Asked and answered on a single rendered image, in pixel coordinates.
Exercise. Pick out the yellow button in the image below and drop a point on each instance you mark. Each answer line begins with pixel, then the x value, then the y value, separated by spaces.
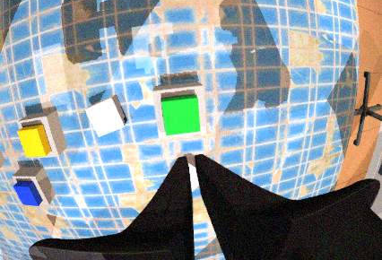
pixel 41 135

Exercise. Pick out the beige cube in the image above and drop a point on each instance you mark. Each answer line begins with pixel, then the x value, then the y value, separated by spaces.
pixel 106 115

